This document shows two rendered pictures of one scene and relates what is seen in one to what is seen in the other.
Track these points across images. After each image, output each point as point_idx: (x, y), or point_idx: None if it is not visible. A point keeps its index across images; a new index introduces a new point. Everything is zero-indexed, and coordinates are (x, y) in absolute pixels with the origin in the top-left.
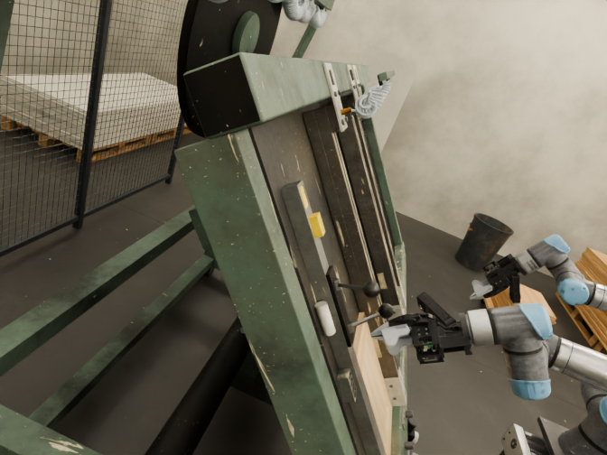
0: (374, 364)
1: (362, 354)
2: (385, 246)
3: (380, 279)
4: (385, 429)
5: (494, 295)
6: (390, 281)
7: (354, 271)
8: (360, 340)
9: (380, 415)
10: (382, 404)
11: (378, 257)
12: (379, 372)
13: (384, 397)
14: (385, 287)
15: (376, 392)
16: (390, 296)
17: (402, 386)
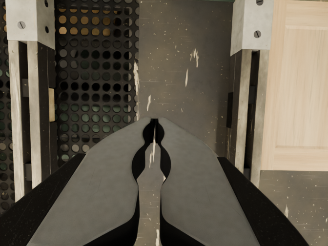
0: (279, 104)
1: (319, 155)
2: (37, 180)
3: (52, 109)
4: (327, 32)
5: (296, 230)
6: (43, 102)
7: None
8: (309, 167)
9: (326, 58)
10: (303, 52)
11: (50, 155)
12: (270, 79)
13: (284, 45)
14: (49, 90)
15: (312, 86)
16: (46, 68)
17: (265, 23)
